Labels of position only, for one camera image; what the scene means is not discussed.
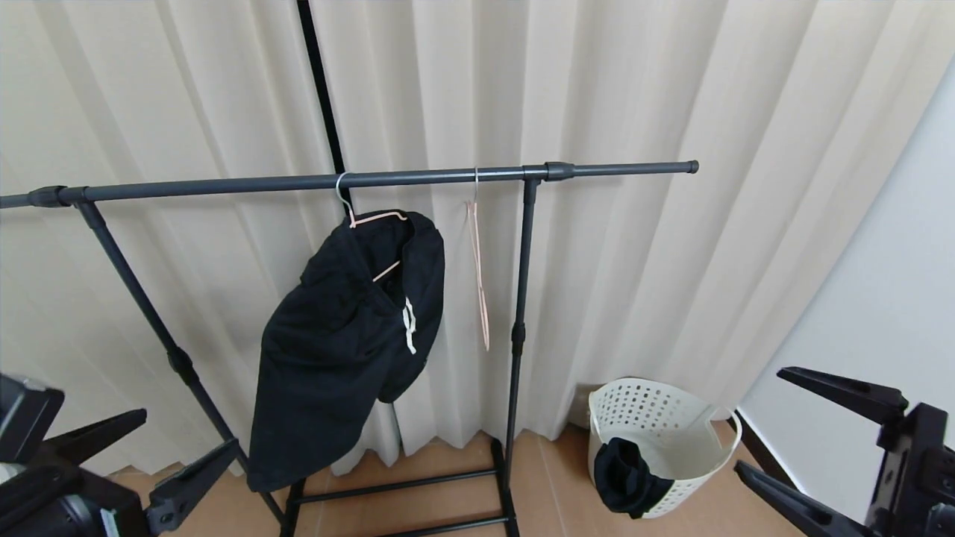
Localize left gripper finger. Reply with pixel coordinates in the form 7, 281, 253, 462
45, 409, 148, 465
145, 439, 240, 536

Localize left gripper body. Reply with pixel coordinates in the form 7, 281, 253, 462
0, 461, 151, 537

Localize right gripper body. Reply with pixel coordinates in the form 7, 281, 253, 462
865, 403, 955, 537

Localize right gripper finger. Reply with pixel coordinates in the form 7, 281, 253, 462
776, 367, 910, 428
735, 461, 886, 537

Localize black shorts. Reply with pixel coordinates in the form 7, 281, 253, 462
246, 210, 447, 493

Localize pink clothes hanger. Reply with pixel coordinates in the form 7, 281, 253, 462
336, 172, 410, 283
466, 168, 492, 352

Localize white laundry basket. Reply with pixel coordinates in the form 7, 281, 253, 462
588, 378, 744, 520

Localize black clothes rack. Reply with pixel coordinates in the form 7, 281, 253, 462
0, 160, 701, 537

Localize black garment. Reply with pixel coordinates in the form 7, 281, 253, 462
593, 437, 677, 520

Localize white curtain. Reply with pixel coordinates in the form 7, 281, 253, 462
310, 0, 955, 467
0, 0, 401, 478

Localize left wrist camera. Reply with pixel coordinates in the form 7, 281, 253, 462
0, 375, 66, 465

